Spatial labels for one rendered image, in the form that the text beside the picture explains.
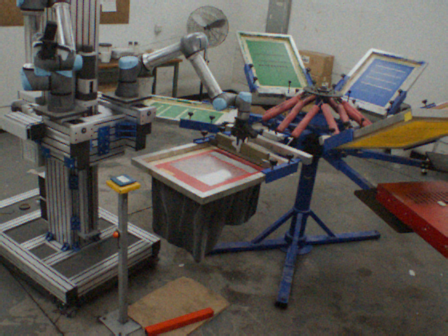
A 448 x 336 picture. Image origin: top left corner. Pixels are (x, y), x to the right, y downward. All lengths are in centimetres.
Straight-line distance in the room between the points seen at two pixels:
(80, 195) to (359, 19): 505
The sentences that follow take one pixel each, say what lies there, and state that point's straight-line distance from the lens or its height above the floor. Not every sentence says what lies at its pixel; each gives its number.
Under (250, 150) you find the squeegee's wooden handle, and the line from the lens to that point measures 268.
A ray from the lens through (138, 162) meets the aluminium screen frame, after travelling 252.
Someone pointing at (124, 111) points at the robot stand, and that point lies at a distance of 278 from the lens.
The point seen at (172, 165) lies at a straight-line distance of 259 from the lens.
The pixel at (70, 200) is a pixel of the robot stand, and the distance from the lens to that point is 295.
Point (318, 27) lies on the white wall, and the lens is 720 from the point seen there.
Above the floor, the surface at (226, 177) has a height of 96.
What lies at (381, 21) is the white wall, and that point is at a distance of 672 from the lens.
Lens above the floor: 196
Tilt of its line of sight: 23 degrees down
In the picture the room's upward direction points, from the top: 6 degrees clockwise
